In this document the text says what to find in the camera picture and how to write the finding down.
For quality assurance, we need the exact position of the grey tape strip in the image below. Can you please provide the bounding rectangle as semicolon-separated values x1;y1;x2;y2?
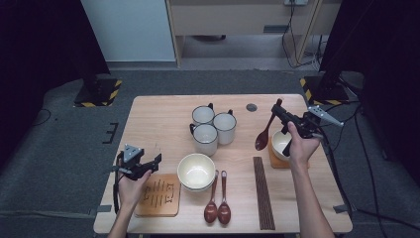
88;204;114;218
332;203;357;215

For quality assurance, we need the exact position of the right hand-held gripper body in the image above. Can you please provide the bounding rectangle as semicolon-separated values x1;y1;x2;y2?
285;104;345;140

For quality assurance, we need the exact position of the person's left hand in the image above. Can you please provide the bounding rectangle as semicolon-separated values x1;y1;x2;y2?
117;169;154;210

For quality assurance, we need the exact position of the orange wooden slotted trivet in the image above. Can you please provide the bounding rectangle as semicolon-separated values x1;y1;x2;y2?
133;174;182;218
266;136;311;170

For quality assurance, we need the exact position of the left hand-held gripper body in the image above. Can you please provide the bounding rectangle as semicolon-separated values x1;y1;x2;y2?
114;143;153;181

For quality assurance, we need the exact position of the black hanging cable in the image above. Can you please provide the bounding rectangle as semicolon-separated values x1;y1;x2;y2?
280;2;324;70

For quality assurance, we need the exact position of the row of brown chopsticks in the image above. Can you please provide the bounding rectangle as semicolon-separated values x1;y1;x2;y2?
252;156;276;231

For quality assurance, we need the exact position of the black stand base striped edge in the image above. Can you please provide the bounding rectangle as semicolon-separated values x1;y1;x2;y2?
299;75;352;107
73;77;124;109

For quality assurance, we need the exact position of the light wooden desk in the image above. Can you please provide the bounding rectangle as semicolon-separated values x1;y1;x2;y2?
164;0;343;68

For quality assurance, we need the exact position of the right hand-held gripper cable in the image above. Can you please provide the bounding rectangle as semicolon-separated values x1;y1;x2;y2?
318;130;355;219

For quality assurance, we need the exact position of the white panel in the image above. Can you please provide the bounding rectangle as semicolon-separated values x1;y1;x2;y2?
80;0;177;63

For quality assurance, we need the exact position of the black curtain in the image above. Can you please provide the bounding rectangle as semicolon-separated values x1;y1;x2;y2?
317;0;420;187
0;0;112;167

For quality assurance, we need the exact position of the person's right hand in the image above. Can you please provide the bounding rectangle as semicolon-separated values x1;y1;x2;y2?
286;121;323;169

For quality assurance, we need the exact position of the reddish brown wooden spoon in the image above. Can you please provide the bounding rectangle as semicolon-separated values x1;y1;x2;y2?
254;97;284;153
203;170;220;224
217;170;232;226

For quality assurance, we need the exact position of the black floor cable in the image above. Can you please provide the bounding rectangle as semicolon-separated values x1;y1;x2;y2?
325;100;363;129
33;108;53;127
352;104;389;238
356;207;420;231

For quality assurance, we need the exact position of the grey label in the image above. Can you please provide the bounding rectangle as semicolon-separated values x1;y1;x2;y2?
262;24;290;35

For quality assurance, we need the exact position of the white enamel mug black rim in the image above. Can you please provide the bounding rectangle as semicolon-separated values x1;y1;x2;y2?
212;108;238;146
188;122;220;157
191;102;216;127

